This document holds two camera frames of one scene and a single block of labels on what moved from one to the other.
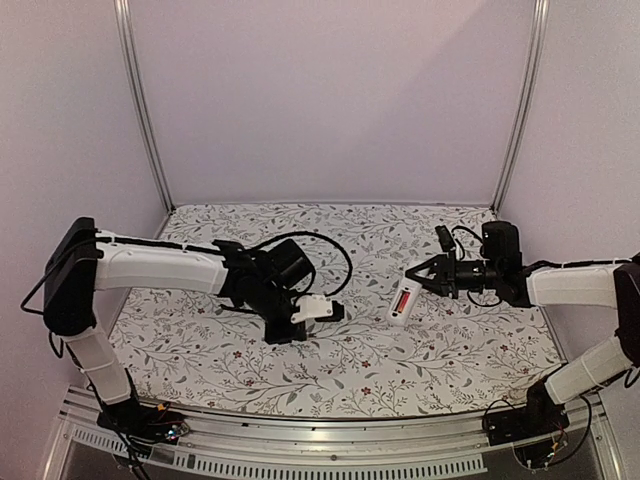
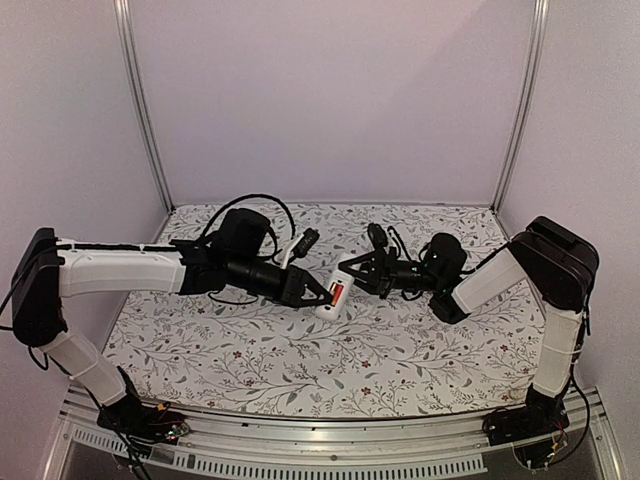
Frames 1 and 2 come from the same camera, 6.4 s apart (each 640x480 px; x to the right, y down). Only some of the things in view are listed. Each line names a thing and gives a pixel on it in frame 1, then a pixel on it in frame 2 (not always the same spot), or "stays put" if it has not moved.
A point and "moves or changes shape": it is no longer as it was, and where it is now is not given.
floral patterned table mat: [401, 346] stays put
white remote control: [403, 303] -> [340, 284]
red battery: [403, 301] moves or changes shape
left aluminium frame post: [122, 13] stays put
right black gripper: [446, 274] -> [381, 272]
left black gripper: [277, 336] -> [293, 288]
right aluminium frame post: [538, 43] stays put
